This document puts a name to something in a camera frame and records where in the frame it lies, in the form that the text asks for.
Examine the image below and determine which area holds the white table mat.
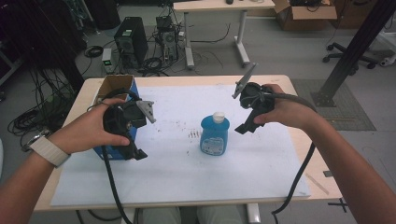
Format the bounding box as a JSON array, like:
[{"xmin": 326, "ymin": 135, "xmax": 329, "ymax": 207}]
[{"xmin": 49, "ymin": 84, "xmax": 312, "ymax": 207}]

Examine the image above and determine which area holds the black computer tower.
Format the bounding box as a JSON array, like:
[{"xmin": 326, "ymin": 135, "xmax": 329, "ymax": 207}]
[{"xmin": 113, "ymin": 16, "xmax": 149, "ymax": 67}]

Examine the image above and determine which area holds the light wooden table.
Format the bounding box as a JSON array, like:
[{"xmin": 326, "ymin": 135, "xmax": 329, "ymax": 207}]
[{"xmin": 33, "ymin": 74, "xmax": 344, "ymax": 213}]

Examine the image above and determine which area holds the small grey device green light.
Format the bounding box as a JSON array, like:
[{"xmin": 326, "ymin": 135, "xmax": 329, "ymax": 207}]
[{"xmin": 101, "ymin": 48, "xmax": 113, "ymax": 75}]

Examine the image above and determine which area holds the blue bottle with white cap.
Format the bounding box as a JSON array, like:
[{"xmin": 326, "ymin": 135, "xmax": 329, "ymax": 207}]
[{"xmin": 199, "ymin": 111, "xmax": 231, "ymax": 157}]

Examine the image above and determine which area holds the long black floor cable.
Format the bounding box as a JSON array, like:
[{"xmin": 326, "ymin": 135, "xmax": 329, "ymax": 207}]
[{"xmin": 190, "ymin": 22, "xmax": 232, "ymax": 44}]

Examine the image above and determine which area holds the black office chair base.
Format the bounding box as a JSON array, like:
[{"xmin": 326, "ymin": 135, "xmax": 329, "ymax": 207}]
[{"xmin": 321, "ymin": 41, "xmax": 379, "ymax": 77}]

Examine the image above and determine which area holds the beige strap wristwatch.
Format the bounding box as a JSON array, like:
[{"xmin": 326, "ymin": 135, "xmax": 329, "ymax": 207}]
[{"xmin": 21, "ymin": 130, "xmax": 72, "ymax": 169}]

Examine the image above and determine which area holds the blue cardboard box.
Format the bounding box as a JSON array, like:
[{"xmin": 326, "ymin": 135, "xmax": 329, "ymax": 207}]
[{"xmin": 92, "ymin": 74, "xmax": 142, "ymax": 161}]

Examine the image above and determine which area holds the background desk with white legs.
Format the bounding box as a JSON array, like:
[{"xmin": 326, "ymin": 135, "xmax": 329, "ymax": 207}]
[{"xmin": 172, "ymin": 0, "xmax": 276, "ymax": 70}]

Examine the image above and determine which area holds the coiled black cable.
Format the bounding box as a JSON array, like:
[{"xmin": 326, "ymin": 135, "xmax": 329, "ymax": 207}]
[{"xmin": 83, "ymin": 45, "xmax": 105, "ymax": 59}]

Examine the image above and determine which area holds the grey floor mat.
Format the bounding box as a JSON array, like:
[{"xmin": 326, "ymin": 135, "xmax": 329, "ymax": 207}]
[{"xmin": 290, "ymin": 78, "xmax": 377, "ymax": 132}]

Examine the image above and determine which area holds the open frame computer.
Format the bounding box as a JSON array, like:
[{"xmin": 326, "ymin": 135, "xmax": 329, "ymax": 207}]
[{"xmin": 154, "ymin": 15, "xmax": 180, "ymax": 63}]

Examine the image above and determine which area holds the tangle of black floor cables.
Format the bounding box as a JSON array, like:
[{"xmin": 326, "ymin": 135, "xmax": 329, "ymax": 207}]
[{"xmin": 7, "ymin": 66, "xmax": 78, "ymax": 147}]

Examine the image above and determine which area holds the white table leg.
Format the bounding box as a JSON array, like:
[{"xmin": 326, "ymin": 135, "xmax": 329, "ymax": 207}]
[{"xmin": 246, "ymin": 203, "xmax": 262, "ymax": 224}]

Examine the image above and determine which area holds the person's left hand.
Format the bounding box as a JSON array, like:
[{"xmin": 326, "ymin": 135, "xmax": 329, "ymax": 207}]
[{"xmin": 50, "ymin": 97, "xmax": 132, "ymax": 156}]

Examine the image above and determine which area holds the open brown cardboard box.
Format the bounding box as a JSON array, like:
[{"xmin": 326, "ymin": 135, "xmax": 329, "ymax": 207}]
[{"xmin": 273, "ymin": 0, "xmax": 338, "ymax": 32}]

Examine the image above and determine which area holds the black metal stand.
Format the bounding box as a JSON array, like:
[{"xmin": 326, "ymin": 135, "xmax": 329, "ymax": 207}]
[{"xmin": 310, "ymin": 0, "xmax": 396, "ymax": 108}]

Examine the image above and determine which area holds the person's right hand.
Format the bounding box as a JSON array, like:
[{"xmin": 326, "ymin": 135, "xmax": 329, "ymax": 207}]
[{"xmin": 253, "ymin": 83, "xmax": 316, "ymax": 131}]

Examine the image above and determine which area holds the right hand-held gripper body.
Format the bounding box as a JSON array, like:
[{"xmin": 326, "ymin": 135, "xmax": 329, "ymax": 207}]
[{"xmin": 232, "ymin": 62, "xmax": 276, "ymax": 125}]

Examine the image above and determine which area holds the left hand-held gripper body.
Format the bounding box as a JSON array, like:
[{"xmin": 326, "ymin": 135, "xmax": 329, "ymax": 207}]
[{"xmin": 102, "ymin": 99, "xmax": 157, "ymax": 138}]

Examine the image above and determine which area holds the pale tape strip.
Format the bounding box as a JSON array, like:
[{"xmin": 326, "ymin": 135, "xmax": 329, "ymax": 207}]
[{"xmin": 304, "ymin": 172, "xmax": 330, "ymax": 196}]

